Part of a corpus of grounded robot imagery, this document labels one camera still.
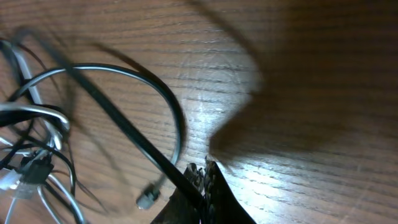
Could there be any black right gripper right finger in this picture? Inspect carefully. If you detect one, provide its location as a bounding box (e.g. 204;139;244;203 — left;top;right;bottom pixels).
204;159;256;224

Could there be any thin black USB cable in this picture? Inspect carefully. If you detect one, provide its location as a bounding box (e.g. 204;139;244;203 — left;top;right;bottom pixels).
0;63;187;210

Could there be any white USB cable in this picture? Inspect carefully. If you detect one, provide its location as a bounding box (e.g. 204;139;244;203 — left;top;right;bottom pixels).
0;46;86;224

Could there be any thick black USB cable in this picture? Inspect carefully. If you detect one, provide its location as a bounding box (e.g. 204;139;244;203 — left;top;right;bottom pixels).
9;30;206;212

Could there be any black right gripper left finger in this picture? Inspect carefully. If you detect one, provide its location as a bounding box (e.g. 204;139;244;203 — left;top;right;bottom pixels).
150;163;204;224

